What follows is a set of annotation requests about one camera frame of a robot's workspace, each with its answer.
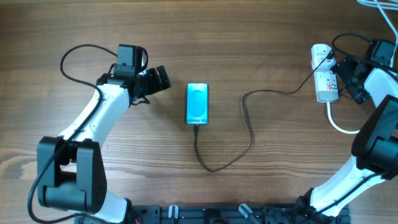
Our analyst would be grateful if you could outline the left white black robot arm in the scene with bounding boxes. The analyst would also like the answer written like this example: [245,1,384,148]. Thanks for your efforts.
[27,44,171,223]

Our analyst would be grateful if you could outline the left black camera cable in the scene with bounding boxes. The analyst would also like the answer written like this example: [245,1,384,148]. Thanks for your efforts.
[27,44,150,224]

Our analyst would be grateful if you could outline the white cables at corner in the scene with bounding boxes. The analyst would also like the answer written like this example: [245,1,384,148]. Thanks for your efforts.
[356,0,398,11]

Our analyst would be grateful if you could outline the black USB charging cable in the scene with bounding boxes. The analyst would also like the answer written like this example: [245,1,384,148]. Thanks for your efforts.
[193,47,336,173]

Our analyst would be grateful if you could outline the white power strip cord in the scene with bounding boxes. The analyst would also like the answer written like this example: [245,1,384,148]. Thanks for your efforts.
[326,0,398,135]

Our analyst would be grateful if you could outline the white power strip socket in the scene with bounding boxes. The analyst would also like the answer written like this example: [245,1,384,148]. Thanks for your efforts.
[311,44,338,103]

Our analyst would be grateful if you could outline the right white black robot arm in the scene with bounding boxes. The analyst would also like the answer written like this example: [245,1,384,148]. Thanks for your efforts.
[292,40,397,223]

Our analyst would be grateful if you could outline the turquoise screen Galaxy smartphone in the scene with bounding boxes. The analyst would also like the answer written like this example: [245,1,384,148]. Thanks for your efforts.
[185,83,208,125]

